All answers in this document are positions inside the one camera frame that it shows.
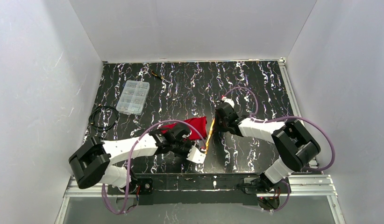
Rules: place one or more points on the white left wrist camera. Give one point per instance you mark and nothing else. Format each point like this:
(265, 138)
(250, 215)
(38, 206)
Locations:
(195, 155)

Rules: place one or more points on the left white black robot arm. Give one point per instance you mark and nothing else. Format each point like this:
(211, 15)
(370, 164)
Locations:
(95, 161)

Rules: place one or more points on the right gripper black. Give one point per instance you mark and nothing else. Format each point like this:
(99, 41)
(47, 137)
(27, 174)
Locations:
(221, 118)

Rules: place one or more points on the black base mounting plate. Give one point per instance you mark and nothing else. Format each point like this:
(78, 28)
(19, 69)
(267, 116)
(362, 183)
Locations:
(203, 188)

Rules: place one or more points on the orange wooden fork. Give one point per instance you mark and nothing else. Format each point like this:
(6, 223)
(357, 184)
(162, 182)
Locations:
(209, 136)

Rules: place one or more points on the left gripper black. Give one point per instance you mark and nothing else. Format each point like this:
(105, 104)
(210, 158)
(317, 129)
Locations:
(186, 147)

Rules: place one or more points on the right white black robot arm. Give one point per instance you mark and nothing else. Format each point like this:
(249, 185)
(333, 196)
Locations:
(295, 145)

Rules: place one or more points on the red cloth napkin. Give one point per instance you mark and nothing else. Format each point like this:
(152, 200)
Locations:
(199, 123)

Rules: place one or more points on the clear plastic compartment box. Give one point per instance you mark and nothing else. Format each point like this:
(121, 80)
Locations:
(133, 97)

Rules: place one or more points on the aluminium frame rail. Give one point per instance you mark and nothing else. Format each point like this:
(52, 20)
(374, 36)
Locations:
(312, 200)

